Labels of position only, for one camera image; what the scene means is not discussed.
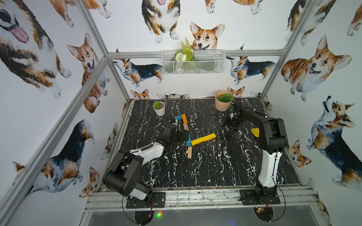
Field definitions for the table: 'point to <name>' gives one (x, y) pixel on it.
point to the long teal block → (188, 142)
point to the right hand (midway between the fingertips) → (223, 125)
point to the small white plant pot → (159, 108)
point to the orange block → (185, 118)
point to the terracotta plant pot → (223, 100)
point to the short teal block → (178, 117)
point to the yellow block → (203, 139)
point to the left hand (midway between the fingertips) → (185, 130)
